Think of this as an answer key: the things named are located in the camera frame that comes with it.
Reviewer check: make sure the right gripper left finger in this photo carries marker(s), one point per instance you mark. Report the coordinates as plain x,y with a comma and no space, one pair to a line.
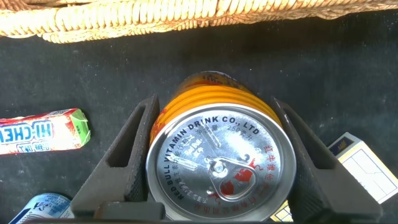
102,186

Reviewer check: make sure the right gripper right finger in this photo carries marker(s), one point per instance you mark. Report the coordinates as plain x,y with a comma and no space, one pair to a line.
326,196

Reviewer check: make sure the blue chewing gum bottle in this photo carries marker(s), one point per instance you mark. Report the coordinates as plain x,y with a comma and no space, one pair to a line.
43,208

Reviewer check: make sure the gold Red Bull can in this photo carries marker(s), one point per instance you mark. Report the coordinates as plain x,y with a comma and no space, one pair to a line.
217,149

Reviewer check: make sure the playing card box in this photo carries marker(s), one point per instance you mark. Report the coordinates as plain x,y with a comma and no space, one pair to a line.
367,168

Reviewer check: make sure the Hi-Chew candy stick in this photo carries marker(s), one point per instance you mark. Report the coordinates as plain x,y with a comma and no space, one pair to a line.
40,132

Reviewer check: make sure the black tablecloth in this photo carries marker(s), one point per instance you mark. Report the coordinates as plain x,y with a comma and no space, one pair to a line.
93,71

